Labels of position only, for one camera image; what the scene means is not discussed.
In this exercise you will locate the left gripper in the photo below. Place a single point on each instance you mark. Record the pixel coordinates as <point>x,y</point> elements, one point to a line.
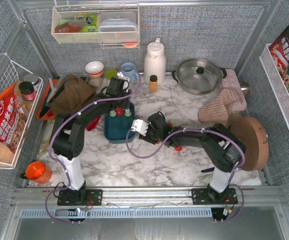
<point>124,100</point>

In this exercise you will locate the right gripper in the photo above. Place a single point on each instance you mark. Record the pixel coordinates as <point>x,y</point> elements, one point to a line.
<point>149,134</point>

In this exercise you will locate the red coffee capsule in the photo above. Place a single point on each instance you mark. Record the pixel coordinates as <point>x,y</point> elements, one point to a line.
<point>119,111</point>
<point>178,148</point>

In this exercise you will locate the green coffee capsule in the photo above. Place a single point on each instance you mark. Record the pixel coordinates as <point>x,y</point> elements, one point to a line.
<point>127,113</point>
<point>112,113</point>

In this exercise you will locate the teal storage basket tray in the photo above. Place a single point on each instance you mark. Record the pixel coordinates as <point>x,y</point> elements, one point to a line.
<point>116,127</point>

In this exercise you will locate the red cloth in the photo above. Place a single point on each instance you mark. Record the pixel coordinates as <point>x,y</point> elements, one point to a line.
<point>93,124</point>

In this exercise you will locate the brown cloth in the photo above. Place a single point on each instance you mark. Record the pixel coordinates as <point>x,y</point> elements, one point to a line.
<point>76,94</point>

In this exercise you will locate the pink striped towel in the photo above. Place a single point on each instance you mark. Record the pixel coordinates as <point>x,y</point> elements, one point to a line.
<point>220,108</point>

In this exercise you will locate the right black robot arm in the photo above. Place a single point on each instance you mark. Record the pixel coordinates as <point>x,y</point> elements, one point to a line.
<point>226,151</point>

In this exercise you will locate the right arm mounting base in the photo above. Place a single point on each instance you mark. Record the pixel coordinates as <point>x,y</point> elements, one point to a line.
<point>207,196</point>

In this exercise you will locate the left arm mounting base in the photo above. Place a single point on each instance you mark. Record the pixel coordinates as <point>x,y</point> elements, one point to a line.
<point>91,197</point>

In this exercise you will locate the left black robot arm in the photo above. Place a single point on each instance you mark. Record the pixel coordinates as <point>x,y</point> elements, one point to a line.
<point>68,133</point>

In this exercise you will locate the green lid white cup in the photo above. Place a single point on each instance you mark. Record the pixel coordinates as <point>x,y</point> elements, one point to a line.
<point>111,73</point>

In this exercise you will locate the blue mug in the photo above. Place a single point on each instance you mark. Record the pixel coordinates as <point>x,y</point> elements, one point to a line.
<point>129,70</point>

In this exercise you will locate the white striped bowl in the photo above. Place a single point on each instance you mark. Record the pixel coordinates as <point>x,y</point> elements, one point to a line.
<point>94,69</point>

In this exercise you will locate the orange spice bottle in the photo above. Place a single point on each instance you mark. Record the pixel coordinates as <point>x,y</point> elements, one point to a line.
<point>153,83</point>

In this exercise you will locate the white thermos jug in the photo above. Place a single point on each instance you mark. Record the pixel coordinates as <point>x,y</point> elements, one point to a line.
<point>155,62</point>

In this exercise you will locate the clear plastic containers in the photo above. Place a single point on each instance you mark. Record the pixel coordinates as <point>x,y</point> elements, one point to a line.
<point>118,26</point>

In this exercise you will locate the steel pot with lid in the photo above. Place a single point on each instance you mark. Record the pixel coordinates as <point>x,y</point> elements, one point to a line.
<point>199,76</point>

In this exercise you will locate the orange tray with knives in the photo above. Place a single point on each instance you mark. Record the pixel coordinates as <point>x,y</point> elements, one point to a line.
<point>44,112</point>

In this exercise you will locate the pink egg tray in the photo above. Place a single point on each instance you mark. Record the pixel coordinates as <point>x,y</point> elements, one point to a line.
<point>231,82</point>

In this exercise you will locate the round wooden board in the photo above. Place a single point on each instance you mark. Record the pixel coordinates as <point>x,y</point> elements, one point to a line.
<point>252,134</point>

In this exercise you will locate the orange plastic cup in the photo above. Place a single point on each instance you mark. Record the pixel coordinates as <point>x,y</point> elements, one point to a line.
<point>38,172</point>

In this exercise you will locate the orange snack bag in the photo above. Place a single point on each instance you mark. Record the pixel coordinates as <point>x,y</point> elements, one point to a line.
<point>12,121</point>

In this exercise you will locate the cream wall shelf basket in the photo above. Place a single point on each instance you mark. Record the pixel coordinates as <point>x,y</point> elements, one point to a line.
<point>79,23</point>

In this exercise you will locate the left wire basket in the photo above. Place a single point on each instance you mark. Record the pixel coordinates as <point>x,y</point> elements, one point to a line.
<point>9,76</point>

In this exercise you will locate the right white wall basket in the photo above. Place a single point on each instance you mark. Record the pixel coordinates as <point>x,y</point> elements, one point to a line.
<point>276,82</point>

